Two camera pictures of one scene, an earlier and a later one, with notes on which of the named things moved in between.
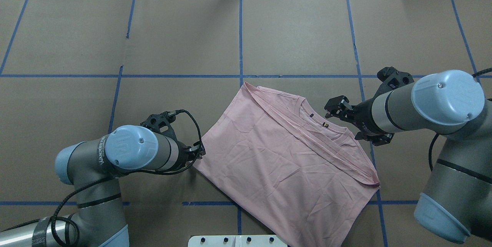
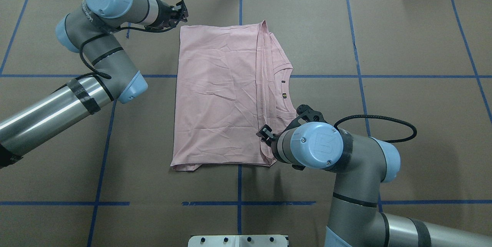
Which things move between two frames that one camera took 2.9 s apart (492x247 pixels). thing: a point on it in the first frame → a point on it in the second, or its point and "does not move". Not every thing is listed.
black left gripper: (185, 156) → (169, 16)
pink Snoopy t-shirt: (306, 180) → (230, 80)
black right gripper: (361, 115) → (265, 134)
